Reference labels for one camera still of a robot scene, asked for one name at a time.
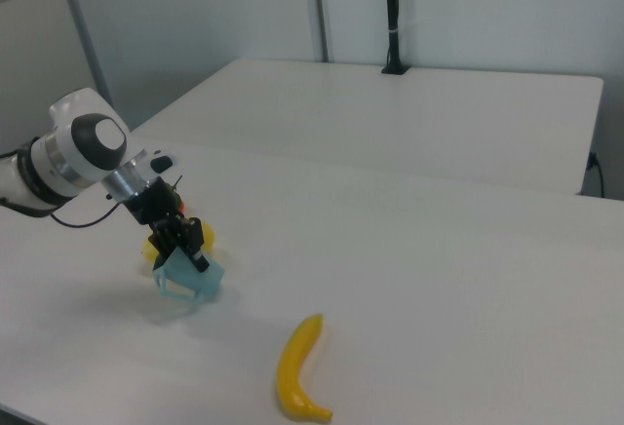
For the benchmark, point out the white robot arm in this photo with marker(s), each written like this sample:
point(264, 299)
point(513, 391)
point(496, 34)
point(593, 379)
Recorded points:
point(78, 152)

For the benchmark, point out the yellow striped toy melon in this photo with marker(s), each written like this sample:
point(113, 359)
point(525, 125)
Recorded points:
point(208, 236)

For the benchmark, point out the white adjacent table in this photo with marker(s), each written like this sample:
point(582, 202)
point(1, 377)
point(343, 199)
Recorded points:
point(370, 118)

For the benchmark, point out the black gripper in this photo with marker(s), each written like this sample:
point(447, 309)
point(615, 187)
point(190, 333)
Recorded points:
point(153, 203)

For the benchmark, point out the light blue mug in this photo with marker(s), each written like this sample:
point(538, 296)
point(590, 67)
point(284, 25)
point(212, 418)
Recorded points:
point(214, 276)

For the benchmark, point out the black clamp pole mount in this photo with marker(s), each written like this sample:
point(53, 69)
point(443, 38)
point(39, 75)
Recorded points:
point(392, 15)

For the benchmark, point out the yellow toy banana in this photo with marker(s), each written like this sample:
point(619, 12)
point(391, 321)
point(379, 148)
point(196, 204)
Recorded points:
point(292, 361)

